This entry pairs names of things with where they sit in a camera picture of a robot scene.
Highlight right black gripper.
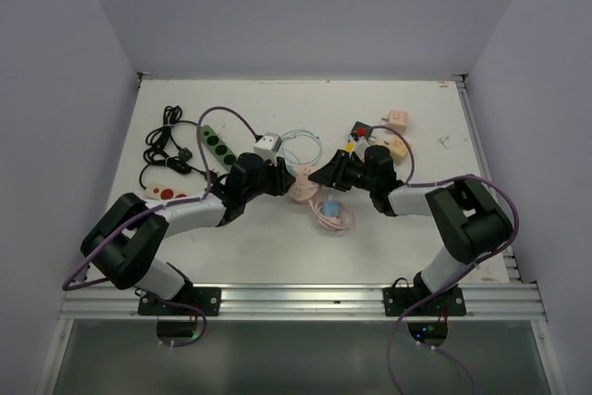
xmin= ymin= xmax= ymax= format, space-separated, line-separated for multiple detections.
xmin=309 ymin=149 xmax=377 ymax=191

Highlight pink round charging base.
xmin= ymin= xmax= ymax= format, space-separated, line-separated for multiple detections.
xmin=288 ymin=165 xmax=320 ymax=204

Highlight blue charger cube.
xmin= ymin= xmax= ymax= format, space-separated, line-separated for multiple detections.
xmin=321 ymin=200 xmax=341 ymax=218

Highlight dark green cube adapter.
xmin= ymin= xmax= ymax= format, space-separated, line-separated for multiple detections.
xmin=351 ymin=121 xmax=371 ymax=136

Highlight green power strip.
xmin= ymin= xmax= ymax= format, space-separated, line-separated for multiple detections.
xmin=199 ymin=125 xmax=237 ymax=172

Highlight beige cube adapter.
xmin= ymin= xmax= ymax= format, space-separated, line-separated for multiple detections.
xmin=386 ymin=136 xmax=410 ymax=166

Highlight pink cube adapter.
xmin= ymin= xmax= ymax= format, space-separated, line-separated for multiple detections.
xmin=382 ymin=109 xmax=409 ymax=133

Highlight black power strip cord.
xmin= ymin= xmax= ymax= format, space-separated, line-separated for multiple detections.
xmin=138 ymin=156 xmax=221 ymax=191

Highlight beige power strip red sockets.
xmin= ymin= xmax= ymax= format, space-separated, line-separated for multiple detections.
xmin=142 ymin=181 xmax=188 ymax=205

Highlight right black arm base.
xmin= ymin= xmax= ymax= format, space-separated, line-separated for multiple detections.
xmin=382 ymin=274 xmax=467 ymax=346

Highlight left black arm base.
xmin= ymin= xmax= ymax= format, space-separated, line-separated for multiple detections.
xmin=135 ymin=281 xmax=222 ymax=349

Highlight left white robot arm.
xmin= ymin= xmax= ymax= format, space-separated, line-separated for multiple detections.
xmin=80 ymin=153 xmax=295 ymax=315

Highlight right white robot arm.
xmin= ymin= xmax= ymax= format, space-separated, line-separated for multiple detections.
xmin=309 ymin=145 xmax=514 ymax=315

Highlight light blue coiled cable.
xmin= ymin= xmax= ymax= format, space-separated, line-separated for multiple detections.
xmin=277 ymin=129 xmax=324 ymax=174

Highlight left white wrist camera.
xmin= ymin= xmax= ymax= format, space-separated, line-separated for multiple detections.
xmin=253 ymin=132 xmax=282 ymax=164

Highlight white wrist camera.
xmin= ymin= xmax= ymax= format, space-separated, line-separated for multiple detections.
xmin=345 ymin=130 xmax=367 ymax=153
xmin=253 ymin=132 xmax=282 ymax=164

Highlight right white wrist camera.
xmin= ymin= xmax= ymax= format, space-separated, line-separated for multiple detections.
xmin=345 ymin=130 xmax=367 ymax=153

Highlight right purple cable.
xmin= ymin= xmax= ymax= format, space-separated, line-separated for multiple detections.
xmin=367 ymin=125 xmax=522 ymax=395

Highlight purple cable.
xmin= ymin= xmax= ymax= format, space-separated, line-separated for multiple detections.
xmin=62 ymin=106 xmax=260 ymax=290
xmin=367 ymin=125 xmax=522 ymax=395

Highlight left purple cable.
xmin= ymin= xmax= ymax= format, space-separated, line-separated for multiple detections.
xmin=62 ymin=106 xmax=260 ymax=290

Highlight black cord of green strip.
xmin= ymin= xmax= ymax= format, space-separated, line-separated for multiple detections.
xmin=143 ymin=105 xmax=200 ymax=169

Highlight aluminium frame rail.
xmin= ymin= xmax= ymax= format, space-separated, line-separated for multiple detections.
xmin=59 ymin=283 xmax=546 ymax=321

